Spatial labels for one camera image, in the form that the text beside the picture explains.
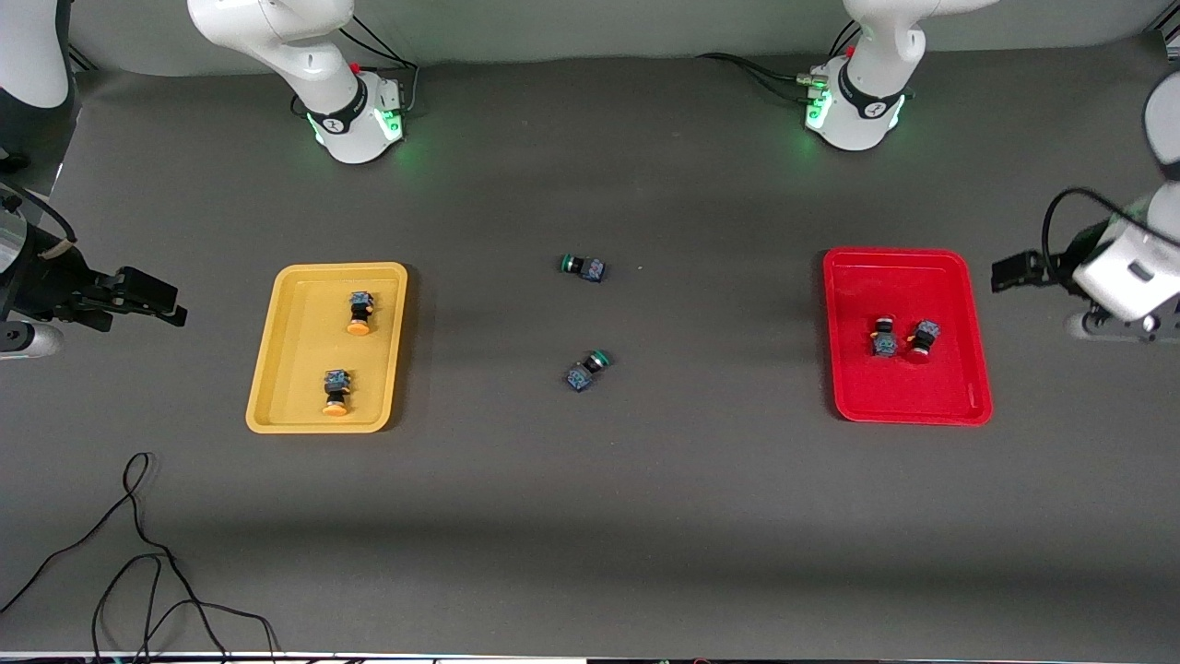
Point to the grey aluminium frame rail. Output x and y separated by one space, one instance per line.
83 60

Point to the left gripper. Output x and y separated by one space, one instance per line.
1054 273

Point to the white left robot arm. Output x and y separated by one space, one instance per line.
867 101

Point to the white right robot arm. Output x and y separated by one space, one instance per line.
313 65

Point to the yellow push button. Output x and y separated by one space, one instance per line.
359 326
336 409

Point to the dark grey table mat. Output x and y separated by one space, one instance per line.
590 516

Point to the green push button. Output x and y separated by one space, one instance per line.
590 269
581 376

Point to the red push button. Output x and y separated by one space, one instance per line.
925 334
885 346

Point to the red plastic tray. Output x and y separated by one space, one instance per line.
903 397

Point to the yellow plastic tray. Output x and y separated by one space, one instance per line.
304 350

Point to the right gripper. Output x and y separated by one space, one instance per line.
51 283

